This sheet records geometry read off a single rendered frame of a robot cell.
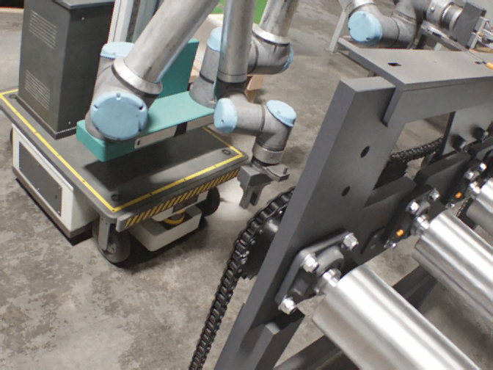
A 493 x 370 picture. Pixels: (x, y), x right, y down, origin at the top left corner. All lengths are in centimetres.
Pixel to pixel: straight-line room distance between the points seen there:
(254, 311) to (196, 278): 112
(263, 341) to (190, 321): 91
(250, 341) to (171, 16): 74
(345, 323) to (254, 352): 23
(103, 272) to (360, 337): 127
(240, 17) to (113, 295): 100
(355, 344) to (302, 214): 19
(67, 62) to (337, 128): 126
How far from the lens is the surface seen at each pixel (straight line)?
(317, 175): 56
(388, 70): 60
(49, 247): 185
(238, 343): 86
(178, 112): 169
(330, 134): 54
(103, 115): 123
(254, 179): 144
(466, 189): 117
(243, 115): 132
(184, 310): 172
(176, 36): 117
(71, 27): 163
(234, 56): 137
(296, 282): 69
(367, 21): 129
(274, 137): 137
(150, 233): 176
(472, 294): 88
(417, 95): 63
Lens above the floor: 133
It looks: 35 degrees down
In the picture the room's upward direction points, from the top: 20 degrees clockwise
